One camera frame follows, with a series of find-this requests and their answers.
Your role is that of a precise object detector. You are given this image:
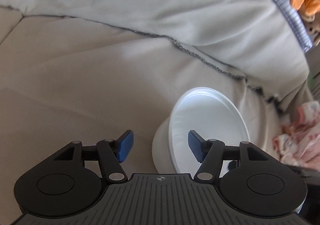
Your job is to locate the purple striped cloth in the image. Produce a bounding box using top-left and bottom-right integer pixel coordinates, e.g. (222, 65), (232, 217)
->
(269, 0), (313, 52)

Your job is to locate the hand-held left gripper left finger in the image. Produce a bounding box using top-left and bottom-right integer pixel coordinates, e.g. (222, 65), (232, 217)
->
(51, 129), (134, 183)

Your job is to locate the beige covered sofa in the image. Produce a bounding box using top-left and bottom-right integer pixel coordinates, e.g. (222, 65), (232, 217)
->
(0, 0), (318, 215)

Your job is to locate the pink floral blanket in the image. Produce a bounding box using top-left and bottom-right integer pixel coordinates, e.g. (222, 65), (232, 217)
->
(272, 101), (320, 168)

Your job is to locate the brown plush bunny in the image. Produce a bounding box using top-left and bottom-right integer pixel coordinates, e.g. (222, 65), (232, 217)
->
(305, 13), (320, 46)

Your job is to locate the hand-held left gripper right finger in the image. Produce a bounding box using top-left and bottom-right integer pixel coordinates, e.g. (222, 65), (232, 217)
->
(187, 129), (270, 183)

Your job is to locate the white paper bowl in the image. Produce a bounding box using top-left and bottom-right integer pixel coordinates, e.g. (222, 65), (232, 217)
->
(152, 87), (251, 174)

